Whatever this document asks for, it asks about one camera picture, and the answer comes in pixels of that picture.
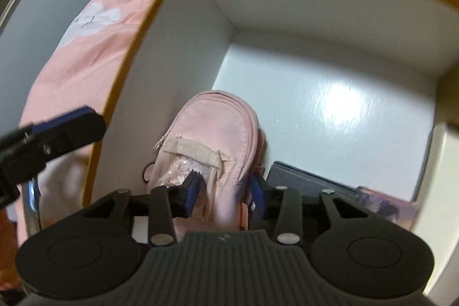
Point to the photo card with picture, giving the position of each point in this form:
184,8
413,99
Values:
400,212

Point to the dark grey flat box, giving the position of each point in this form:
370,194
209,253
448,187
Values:
308,184

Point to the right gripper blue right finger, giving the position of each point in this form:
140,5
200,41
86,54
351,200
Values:
276,210

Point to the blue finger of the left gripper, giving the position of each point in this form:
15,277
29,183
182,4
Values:
51,139

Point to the pink pouch bag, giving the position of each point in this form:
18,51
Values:
216,134

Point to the pink patterned bed sheet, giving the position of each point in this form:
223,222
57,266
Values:
82,72

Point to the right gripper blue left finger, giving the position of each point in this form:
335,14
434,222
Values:
169,202

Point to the orange cardboard storage box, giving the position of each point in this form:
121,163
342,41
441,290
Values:
348,90

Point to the white rectangular box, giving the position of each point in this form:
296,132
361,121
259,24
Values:
437,221

